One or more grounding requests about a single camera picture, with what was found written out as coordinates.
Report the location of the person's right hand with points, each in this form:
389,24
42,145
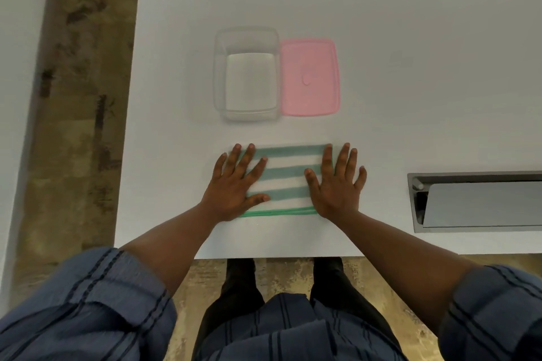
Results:
338,195

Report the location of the person's left hand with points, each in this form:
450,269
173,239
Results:
228,195

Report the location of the green striped towel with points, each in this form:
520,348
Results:
288,170

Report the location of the clear plastic container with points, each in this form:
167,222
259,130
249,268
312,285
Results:
247,81

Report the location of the pink plastic lid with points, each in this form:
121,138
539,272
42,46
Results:
309,60

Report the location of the person's right forearm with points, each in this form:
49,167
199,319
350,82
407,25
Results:
406,267

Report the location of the person's left forearm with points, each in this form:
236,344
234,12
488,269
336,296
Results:
173,246

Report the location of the black trousers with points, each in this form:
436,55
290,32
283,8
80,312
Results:
241,293

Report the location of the blue striped shirt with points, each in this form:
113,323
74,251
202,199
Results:
76,310

